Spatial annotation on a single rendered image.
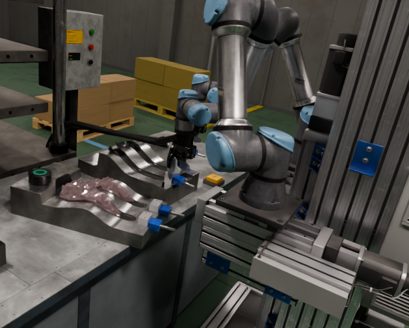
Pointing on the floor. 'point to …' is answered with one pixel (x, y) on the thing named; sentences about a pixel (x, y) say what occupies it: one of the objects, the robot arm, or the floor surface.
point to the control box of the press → (73, 57)
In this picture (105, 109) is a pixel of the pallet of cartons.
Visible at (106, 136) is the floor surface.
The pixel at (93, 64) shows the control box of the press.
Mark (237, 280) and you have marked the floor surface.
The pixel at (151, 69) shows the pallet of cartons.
